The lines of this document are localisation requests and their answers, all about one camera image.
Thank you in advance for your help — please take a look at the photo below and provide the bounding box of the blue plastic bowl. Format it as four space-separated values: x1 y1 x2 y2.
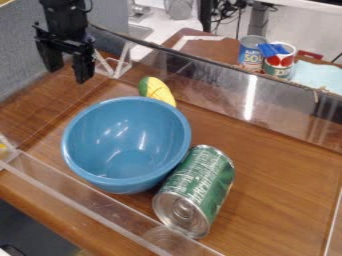
62 96 191 194

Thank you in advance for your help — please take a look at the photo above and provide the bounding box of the clear acrylic triangle bracket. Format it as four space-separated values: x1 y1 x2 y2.
95 43 133 79

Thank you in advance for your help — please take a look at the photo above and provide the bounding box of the grey metal pole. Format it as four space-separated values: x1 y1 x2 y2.
248 1 269 37

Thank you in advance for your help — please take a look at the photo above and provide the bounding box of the red and white tomato can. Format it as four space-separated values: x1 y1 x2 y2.
264 42 297 79

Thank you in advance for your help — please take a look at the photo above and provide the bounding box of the light blue cloth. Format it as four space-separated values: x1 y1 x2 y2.
292 60 342 95

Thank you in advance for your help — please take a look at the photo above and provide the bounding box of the clear acrylic barrier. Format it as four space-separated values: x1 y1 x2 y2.
0 134 223 256
91 25 342 154

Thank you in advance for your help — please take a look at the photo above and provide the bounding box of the clear acrylic back barrier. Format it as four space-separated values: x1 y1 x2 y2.
91 25 342 154

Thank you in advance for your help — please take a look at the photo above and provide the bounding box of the clear acrylic front barrier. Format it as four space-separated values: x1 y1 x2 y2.
0 134 223 256

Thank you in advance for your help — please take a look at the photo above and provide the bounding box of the blue soup can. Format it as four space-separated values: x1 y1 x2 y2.
238 35 268 71

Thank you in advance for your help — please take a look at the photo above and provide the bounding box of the blue plastic piece on can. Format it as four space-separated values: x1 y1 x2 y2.
257 43 289 58

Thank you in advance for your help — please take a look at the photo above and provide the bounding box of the green labelled tin can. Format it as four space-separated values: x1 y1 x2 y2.
153 145 235 238

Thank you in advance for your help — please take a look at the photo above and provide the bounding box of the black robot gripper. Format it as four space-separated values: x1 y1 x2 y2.
34 0 95 84

